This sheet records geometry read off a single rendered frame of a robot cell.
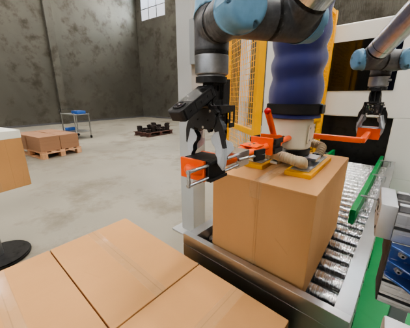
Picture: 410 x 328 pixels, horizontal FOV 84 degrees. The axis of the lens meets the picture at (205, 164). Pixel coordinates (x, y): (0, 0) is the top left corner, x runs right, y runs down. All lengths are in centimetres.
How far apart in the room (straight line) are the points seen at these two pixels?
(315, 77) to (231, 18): 64
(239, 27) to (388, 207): 53
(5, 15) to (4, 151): 1096
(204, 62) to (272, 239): 65
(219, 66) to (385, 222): 54
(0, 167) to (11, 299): 107
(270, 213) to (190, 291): 42
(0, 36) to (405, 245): 1256
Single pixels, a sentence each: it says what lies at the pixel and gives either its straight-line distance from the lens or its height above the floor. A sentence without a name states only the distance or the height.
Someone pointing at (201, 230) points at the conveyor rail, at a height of 59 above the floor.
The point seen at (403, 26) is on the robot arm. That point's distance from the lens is 102.
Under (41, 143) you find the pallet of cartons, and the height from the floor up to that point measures 33.
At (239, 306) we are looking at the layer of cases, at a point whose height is 54.
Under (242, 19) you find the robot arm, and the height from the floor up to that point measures 135.
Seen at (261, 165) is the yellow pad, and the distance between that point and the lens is 98.
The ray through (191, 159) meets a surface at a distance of 54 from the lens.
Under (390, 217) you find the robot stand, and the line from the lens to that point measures 72.
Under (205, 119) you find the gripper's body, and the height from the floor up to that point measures 119.
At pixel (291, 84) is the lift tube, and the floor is 129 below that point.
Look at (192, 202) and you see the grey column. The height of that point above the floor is 33.
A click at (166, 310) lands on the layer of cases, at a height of 54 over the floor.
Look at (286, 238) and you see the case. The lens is 89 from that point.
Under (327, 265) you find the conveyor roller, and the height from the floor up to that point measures 54.
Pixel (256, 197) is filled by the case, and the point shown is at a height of 89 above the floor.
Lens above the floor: 124
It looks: 16 degrees down
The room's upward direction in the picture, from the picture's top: straight up
